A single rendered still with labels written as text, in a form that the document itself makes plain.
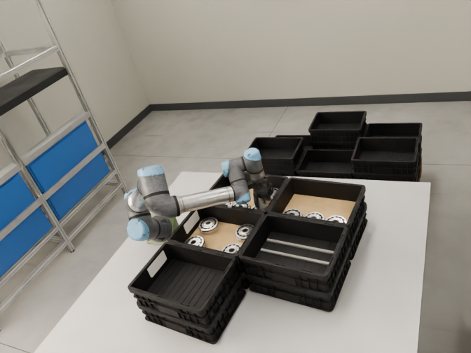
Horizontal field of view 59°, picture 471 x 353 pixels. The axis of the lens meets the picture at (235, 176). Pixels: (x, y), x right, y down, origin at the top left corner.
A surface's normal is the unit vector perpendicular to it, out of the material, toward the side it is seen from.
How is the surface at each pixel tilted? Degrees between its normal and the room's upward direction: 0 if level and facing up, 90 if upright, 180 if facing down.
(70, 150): 90
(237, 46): 90
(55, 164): 90
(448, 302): 0
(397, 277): 0
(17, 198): 90
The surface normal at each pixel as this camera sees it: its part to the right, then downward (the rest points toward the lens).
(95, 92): 0.90, 0.04
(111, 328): -0.22, -0.81
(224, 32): -0.38, 0.58
